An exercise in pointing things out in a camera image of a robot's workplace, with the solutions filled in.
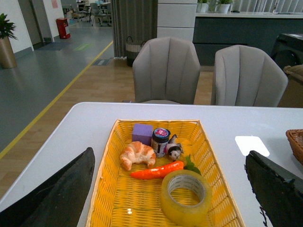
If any grey upholstered chair right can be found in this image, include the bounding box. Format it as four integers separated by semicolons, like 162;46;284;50
211;45;288;107

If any beige cushion seat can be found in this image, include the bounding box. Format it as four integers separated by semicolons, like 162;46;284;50
283;64;303;81

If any yellow packing tape roll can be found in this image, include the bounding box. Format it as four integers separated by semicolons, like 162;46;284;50
160;170;213;227

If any small dark jam jar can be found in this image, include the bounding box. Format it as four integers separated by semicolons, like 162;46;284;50
151;128;170;157

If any red bin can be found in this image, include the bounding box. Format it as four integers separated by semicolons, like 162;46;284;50
56;17;71;39

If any white potted plant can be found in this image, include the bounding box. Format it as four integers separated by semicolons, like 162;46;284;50
196;0;209;13
216;0;233;14

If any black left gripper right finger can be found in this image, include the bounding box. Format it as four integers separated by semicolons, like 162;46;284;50
245;150;303;227

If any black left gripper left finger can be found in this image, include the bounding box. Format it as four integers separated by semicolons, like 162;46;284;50
0;147;95;227

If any purple foam block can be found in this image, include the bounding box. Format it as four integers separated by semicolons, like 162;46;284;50
132;123;153;146

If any woven storage basket with handles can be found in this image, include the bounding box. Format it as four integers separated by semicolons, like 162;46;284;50
125;36;146;67

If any brown wicker basket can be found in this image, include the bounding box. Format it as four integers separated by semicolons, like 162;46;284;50
285;129;303;164

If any grey upholstered chair left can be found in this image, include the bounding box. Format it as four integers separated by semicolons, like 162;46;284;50
133;37;200;105

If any small panda figurine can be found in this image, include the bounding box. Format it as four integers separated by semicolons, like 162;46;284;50
166;134;184;161

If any black appliance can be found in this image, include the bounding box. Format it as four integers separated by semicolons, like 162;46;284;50
270;34;303;70

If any orange toy carrot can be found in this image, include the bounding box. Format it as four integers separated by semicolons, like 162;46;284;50
130;154;202;180

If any potted plant gold vase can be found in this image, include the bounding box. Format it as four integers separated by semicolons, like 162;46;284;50
0;13;17;69

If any white potted plant right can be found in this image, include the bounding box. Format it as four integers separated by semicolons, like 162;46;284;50
216;0;233;14

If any white potted plant left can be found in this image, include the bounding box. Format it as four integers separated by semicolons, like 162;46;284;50
196;0;209;13

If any toy croissant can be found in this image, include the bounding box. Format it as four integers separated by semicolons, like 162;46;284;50
120;141;156;171

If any dark grey counter cabinet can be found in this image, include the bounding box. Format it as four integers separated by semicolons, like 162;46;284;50
193;12;303;66

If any yellow woven basket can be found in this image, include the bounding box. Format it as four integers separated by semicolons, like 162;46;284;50
86;120;244;227

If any grey upholstered chair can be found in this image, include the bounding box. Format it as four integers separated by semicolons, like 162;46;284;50
211;45;288;107
133;37;200;105

